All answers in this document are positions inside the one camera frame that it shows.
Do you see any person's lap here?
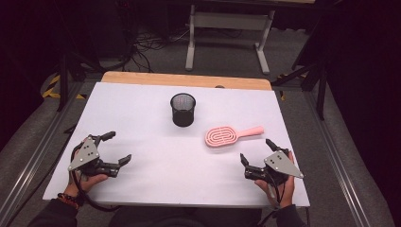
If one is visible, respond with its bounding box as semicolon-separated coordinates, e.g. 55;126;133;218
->
108;206;263;227

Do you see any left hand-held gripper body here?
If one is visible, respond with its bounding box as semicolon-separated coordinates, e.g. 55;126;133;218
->
67;134;121;178

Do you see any bundle of floor cables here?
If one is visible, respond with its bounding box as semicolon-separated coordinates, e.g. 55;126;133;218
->
103;26;190;74

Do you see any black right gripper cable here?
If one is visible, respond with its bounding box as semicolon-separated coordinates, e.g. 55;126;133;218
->
256;183;287;227

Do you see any yellow black hazard tape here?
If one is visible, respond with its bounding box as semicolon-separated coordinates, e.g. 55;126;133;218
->
42;74;87;100

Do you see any wooden table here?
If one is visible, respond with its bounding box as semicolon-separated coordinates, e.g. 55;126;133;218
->
100;71;273;92

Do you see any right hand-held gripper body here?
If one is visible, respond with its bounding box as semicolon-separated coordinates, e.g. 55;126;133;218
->
244;147;305;187

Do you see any red black beaded bracelet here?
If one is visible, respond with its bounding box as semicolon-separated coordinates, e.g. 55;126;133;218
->
56;192;81;211

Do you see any black mesh pen holder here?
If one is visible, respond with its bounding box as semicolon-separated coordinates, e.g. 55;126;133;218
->
169;93;197;128

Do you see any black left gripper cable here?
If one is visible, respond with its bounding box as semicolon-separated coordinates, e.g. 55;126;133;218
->
69;148;121;213

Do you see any person's right hand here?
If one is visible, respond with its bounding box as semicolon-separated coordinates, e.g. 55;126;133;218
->
254;150;296;209

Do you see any pink hairbrush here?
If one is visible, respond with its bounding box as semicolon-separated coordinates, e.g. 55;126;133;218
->
204;125;265;148

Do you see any black metal stand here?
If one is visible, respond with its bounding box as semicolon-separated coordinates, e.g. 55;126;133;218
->
270;18;329;121
46;51;105;113

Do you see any grey metal desk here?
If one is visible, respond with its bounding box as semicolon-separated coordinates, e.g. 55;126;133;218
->
184;0;316;76

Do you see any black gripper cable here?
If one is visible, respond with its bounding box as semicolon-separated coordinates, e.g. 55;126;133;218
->
69;148;121;213
256;183;287;227

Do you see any aluminium rail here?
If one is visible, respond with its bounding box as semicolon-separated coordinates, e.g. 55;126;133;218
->
0;79;84;221
304;89;372;227

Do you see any person's left hand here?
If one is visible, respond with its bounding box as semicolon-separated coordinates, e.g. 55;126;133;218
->
64;137;110;199

